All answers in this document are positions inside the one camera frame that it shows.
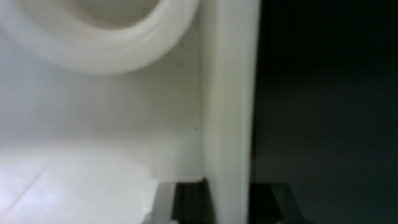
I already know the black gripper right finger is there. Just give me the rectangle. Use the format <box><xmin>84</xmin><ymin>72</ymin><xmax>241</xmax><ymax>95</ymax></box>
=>
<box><xmin>250</xmin><ymin>183</ymin><xmax>315</xmax><ymax>224</ymax></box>

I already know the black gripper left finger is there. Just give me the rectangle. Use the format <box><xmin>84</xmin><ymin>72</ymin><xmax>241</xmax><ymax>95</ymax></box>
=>
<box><xmin>155</xmin><ymin>179</ymin><xmax>214</xmax><ymax>224</ymax></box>

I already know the white square table top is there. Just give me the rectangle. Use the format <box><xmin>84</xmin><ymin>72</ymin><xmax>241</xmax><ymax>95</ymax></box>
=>
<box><xmin>0</xmin><ymin>0</ymin><xmax>260</xmax><ymax>224</ymax></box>

